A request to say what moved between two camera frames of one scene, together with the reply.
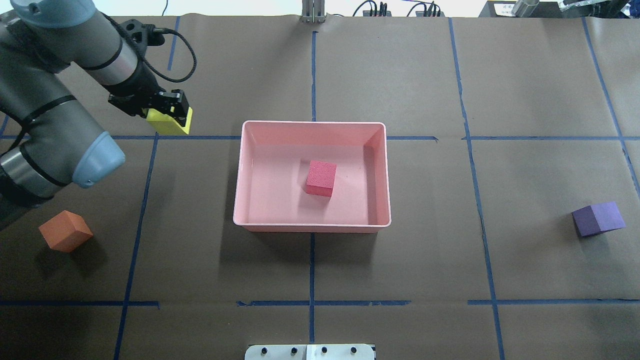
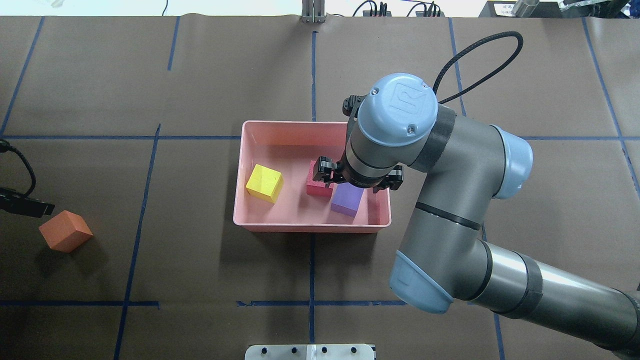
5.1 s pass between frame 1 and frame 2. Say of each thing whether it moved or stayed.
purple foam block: moved
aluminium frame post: stayed
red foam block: stayed
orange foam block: stayed
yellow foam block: moved
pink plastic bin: stayed
